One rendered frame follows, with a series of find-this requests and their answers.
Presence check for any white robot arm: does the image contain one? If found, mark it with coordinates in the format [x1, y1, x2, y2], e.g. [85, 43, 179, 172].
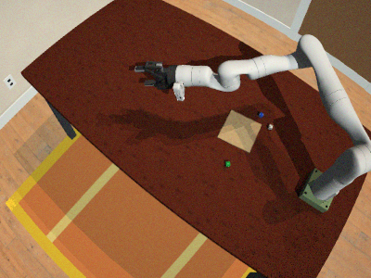
[173, 34, 371, 201]

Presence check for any tan square mat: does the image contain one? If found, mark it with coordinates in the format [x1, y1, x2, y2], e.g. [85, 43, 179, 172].
[217, 110, 262, 153]

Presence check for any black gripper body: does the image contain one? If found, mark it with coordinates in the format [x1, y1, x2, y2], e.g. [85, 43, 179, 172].
[154, 65, 178, 87]

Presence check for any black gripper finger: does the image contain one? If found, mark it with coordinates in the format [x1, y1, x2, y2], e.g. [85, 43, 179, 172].
[134, 61, 163, 80]
[144, 80, 172, 90]

